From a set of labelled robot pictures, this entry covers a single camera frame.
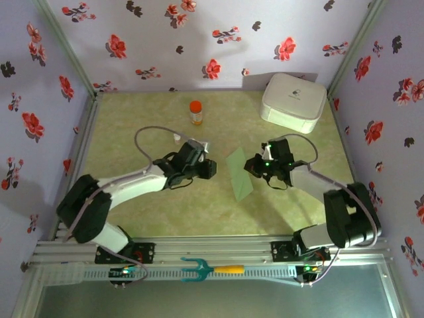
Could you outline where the light green paper sheet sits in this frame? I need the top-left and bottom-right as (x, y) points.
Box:
(225, 147), (255, 201)

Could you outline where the orange capped bottle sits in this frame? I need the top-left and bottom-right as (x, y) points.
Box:
(189, 100), (203, 126)

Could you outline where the white zipped storage case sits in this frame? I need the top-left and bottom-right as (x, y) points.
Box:
(259, 72), (327, 134)

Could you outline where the thin black left gripper wire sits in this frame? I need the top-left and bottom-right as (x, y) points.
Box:
(167, 175), (195, 191)

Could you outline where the thin black gripper wire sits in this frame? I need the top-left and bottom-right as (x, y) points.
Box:
(167, 175), (195, 191)
(264, 174), (289, 191)

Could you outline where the thin black right gripper wire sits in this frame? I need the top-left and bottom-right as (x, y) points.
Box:
(264, 174), (289, 191)

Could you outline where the lilac right arm cable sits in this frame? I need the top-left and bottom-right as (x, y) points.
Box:
(281, 133), (382, 288)

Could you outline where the lilac arm cable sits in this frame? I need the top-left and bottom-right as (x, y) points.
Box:
(281, 133), (382, 288)
(62, 127), (203, 286)

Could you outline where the lilac left arm cable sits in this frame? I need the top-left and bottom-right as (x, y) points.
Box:
(62, 127), (203, 286)

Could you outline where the aluminium side rail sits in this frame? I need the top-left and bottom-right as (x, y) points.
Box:
(49, 94), (102, 240)
(327, 94), (377, 238)

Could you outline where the aluminium frame rail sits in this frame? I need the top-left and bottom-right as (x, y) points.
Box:
(31, 235), (394, 266)

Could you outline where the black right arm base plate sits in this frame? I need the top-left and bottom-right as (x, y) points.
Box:
(270, 240), (331, 262)

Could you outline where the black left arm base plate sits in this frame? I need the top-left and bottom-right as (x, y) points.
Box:
(95, 241), (156, 265)

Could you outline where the teal fork with yellow handle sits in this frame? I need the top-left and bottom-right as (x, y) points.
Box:
(180, 256), (246, 283)

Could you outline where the grey slotted cable duct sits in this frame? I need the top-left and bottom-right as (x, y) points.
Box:
(41, 262), (299, 286)

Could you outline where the aluminium corner post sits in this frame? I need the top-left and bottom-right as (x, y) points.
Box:
(326, 0), (389, 99)
(32, 0), (104, 100)

